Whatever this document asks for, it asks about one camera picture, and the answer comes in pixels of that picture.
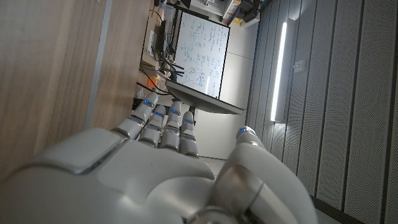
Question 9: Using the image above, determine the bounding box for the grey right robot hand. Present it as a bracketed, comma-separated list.
[0, 91, 320, 224]

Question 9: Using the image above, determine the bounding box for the black computer monitor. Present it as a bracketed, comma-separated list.
[165, 80, 245, 116]

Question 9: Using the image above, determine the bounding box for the black router on wooden base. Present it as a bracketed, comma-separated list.
[146, 20, 185, 77]

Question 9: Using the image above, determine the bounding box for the long ceiling light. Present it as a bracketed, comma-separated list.
[269, 18, 296, 123]

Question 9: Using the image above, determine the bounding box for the whiteboard with black frame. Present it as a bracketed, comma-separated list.
[170, 6, 231, 100]

